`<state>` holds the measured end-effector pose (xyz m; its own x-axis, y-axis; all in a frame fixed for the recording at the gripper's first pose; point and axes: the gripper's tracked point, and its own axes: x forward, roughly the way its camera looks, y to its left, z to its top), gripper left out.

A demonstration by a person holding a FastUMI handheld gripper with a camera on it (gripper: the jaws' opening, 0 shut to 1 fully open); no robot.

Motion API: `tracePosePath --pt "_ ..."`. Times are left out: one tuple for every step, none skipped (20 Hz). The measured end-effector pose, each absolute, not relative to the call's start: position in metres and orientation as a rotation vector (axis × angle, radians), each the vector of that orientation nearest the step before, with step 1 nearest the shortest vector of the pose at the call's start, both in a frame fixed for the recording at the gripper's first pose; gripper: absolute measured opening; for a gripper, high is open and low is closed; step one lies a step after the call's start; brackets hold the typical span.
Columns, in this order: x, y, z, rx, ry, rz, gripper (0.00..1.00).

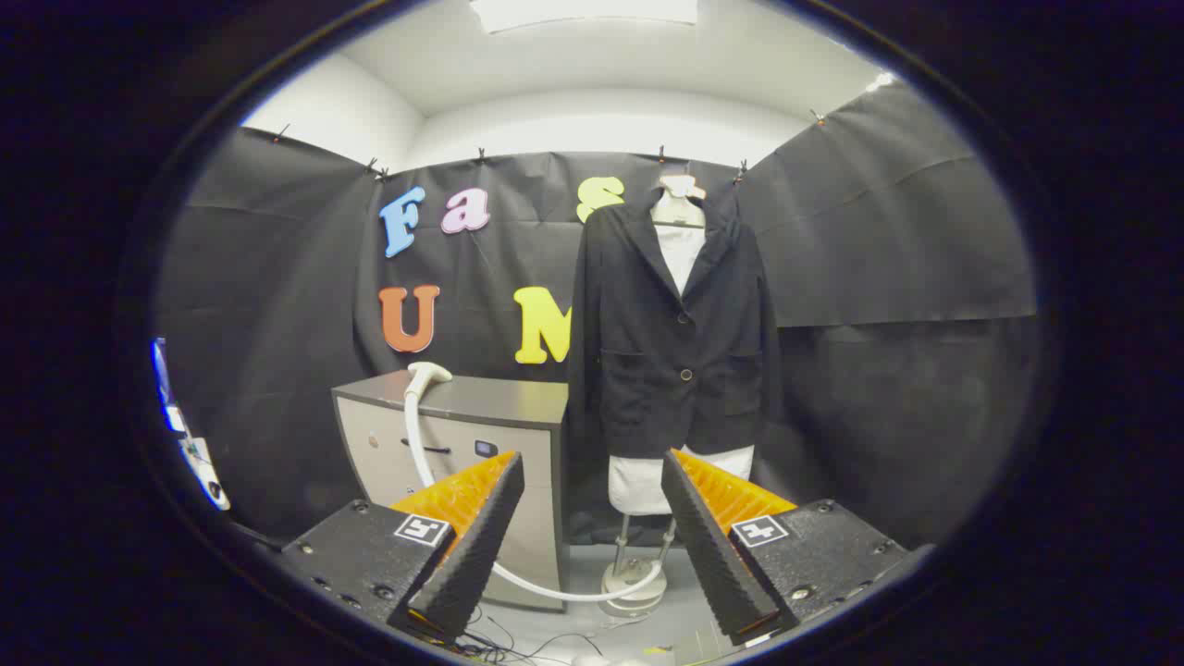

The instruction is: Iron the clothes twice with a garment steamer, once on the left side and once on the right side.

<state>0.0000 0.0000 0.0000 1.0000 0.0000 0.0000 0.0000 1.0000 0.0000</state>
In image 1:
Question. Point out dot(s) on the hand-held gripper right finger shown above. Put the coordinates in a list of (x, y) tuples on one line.
[(708, 546)]

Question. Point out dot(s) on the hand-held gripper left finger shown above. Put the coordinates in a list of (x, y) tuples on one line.
[(476, 546)]

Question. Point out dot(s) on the black blazer jacket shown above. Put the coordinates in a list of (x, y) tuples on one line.
[(647, 370)]

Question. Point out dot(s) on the mannequin stand with round base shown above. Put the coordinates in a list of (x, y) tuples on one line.
[(634, 592)]

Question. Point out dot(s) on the white mannequin torso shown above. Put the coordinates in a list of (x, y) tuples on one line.
[(638, 486)]

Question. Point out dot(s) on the grey drawer cabinet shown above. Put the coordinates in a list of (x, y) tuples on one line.
[(499, 402)]

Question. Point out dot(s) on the black backdrop cloth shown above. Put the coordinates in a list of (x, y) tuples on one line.
[(277, 324)]

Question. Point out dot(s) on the lit computer screen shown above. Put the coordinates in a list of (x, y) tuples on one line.
[(162, 379)]

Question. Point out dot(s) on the ceiling light panel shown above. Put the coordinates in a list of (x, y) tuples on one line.
[(583, 11)]

